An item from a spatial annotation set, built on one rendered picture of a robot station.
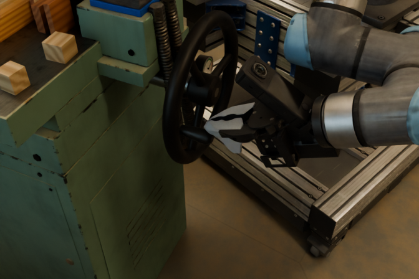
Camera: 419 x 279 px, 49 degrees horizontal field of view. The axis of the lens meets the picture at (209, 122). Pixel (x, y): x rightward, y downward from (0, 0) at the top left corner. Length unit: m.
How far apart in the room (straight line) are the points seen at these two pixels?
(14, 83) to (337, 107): 0.46
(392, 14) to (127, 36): 0.63
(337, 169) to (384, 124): 1.00
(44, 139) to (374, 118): 0.52
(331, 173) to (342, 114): 0.97
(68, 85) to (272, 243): 1.02
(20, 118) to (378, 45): 0.52
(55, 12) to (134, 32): 0.15
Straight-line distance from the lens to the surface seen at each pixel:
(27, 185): 0.97
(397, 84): 0.60
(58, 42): 0.79
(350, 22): 0.67
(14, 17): 0.90
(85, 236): 1.01
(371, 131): 0.59
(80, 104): 0.84
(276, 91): 0.63
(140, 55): 0.80
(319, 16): 0.67
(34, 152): 0.87
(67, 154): 0.85
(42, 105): 0.76
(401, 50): 0.66
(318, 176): 1.54
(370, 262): 1.64
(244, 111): 0.70
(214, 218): 1.65
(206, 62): 1.15
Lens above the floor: 1.33
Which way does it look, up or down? 41 degrees down
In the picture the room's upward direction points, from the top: straight up
